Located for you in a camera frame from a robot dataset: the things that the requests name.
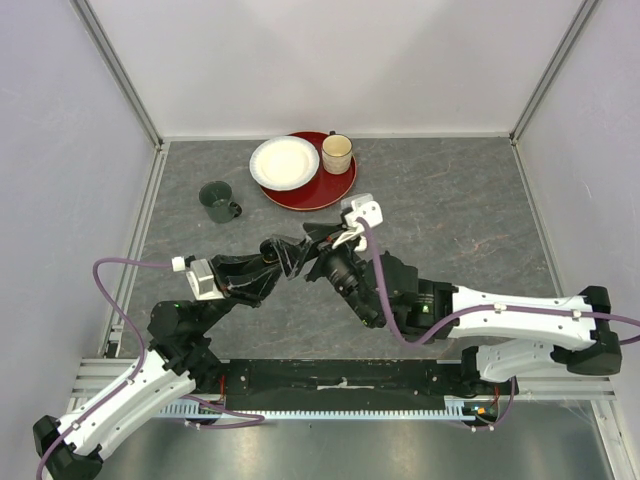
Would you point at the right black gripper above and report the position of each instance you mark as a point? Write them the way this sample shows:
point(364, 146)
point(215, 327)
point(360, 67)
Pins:
point(292, 257)

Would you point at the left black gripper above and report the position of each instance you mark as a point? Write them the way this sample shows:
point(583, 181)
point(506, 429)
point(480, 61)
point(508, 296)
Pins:
point(246, 277)

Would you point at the black earbud charging case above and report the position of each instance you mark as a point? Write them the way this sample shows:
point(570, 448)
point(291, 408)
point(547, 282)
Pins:
point(269, 251)

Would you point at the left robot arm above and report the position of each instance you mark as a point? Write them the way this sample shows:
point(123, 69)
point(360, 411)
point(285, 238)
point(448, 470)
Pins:
point(177, 362)

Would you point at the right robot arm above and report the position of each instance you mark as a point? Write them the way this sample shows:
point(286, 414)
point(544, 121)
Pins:
point(382, 291)

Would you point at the red round tray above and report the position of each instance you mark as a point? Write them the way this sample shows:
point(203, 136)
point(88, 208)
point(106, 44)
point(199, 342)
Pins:
point(324, 190)

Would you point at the white paper plate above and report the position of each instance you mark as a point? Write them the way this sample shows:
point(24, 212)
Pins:
point(284, 163)

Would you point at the dark green mug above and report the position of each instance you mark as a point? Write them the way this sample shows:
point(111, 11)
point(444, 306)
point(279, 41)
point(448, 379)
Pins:
point(217, 199)

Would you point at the beige ceramic cup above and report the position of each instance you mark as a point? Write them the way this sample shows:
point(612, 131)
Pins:
point(336, 153)

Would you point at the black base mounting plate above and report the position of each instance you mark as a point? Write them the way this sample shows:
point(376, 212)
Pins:
point(345, 385)

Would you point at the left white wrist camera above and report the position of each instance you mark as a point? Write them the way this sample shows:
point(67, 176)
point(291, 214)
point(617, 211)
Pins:
point(200, 276)

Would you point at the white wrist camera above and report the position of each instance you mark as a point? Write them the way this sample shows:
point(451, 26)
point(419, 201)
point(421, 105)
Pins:
point(200, 276)
point(362, 206)

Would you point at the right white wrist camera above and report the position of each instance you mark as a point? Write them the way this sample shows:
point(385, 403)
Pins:
point(362, 206)

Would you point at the slotted cable duct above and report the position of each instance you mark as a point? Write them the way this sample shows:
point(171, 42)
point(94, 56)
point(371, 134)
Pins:
point(453, 410)

